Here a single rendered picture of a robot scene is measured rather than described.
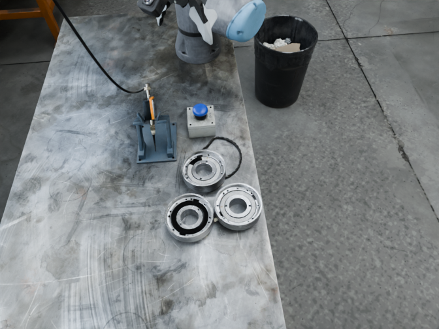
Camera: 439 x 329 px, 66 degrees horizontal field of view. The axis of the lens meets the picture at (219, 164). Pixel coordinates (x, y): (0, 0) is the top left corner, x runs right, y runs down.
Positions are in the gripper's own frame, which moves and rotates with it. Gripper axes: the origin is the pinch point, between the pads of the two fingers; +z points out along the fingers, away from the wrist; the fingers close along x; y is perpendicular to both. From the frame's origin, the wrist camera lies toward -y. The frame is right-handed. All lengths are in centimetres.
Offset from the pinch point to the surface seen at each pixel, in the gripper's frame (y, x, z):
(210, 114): -3.9, -9.2, 17.5
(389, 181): 70, -64, 103
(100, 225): -41.7, -4.7, 21.6
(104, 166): -29.4, 6.3, 21.6
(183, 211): -29.8, -19.4, 19.3
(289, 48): 96, 11, 68
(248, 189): -17.5, -28.7, 19.1
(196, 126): -9.2, -8.3, 17.5
